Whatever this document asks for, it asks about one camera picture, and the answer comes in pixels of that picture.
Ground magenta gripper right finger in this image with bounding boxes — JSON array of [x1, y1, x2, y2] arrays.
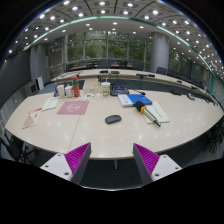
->
[[133, 143, 181, 185]]

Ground blue folder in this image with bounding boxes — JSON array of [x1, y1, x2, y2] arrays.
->
[[127, 94, 152, 106]]

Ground red water bottle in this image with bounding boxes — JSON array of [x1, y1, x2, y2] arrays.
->
[[72, 76, 80, 97]]

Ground white notebook under umbrella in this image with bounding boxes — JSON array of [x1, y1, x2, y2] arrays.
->
[[143, 101, 170, 124]]

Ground dark grey computer mouse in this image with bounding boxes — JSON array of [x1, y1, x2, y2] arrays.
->
[[105, 115, 121, 124]]

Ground white booklet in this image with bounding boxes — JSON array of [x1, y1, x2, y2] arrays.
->
[[118, 94, 133, 107]]

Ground red white leaflet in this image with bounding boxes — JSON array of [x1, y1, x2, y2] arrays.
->
[[23, 108, 42, 128]]

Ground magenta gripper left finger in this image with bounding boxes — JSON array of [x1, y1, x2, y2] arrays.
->
[[41, 143, 91, 185]]

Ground pink mouse pad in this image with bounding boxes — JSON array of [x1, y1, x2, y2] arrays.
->
[[58, 101, 89, 115]]

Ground black desk phone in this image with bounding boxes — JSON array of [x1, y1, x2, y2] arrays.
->
[[110, 85, 129, 96]]

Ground white mug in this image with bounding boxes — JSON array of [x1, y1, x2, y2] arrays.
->
[[56, 84, 65, 98]]

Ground white paper sheet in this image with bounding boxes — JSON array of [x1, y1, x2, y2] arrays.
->
[[42, 97, 59, 111]]

